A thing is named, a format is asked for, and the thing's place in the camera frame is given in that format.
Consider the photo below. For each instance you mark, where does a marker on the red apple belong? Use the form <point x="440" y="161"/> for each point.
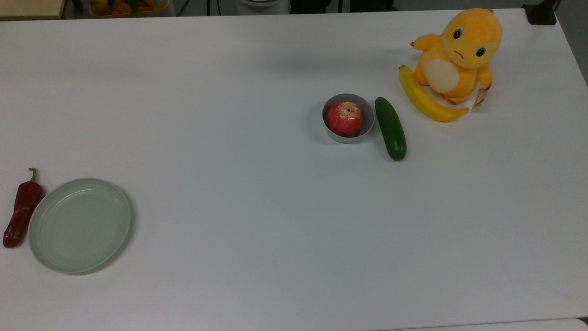
<point x="344" y="120"/>

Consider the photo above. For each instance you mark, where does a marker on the grey round bowl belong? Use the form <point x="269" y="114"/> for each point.
<point x="369" y="122"/>

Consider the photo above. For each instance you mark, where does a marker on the green cucumber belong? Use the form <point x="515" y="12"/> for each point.
<point x="391" y="128"/>

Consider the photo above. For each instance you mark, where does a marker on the yellow banana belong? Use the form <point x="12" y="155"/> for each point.
<point x="422" y="101"/>

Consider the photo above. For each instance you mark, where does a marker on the orange plush dragon toy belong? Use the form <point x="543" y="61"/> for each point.
<point x="459" y="55"/>

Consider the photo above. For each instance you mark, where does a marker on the pale green round plate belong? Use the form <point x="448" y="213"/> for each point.
<point x="79" y="225"/>

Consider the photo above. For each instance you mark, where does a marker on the clear box of toy fruit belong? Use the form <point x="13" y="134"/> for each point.
<point x="131" y="7"/>

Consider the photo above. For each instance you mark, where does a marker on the dark red chili pepper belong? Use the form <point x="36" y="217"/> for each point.
<point x="20" y="212"/>

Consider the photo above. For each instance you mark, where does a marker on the wooden side desk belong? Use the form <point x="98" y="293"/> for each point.
<point x="30" y="8"/>

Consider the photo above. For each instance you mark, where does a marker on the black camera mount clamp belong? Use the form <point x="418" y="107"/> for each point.
<point x="542" y="13"/>

